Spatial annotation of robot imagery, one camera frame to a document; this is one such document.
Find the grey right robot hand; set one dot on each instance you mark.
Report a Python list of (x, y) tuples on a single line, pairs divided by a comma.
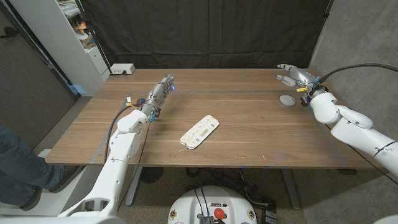
[(300, 76)]

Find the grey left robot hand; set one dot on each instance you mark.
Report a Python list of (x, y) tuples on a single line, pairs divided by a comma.
[(157, 95)]

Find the grey round jar lid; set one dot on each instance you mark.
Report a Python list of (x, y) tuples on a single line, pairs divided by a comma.
[(287, 100)]

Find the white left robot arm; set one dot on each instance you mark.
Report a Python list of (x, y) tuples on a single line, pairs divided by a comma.
[(118, 161)]

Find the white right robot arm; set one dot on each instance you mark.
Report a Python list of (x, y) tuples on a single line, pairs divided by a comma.
[(357, 133)]

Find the white patterned pen bag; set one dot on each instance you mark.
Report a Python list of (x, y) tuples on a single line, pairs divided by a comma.
[(200, 132)]

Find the white power strip box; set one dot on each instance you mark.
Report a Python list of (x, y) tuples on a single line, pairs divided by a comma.
[(122, 68)]

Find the black fabric curtain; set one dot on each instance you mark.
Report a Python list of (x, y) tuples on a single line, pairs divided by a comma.
[(205, 34)]

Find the black round floor object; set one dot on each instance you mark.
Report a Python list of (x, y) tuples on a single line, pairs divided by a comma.
[(151, 174)]

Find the cardboard box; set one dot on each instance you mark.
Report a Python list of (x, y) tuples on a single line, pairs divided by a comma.
[(87, 41)]

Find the black stand pole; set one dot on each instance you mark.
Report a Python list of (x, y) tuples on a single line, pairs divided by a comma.
[(93, 34)]

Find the grey table leg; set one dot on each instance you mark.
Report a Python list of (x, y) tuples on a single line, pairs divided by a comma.
[(134, 186), (290, 189)]

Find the orange toy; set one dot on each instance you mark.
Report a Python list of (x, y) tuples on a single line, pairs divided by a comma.
[(81, 28)]

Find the white shelf cabinet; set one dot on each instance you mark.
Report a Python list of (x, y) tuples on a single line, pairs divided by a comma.
[(59, 43)]

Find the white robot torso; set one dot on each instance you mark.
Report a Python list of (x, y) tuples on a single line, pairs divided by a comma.
[(186, 208)]

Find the red emergency stop button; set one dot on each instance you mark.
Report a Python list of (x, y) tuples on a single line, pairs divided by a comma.
[(219, 213)]

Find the white floor platform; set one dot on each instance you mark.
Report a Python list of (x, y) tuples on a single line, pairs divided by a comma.
[(68, 202)]

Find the person's leg in jeans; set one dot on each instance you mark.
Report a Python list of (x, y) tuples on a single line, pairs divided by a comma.
[(21, 168)]

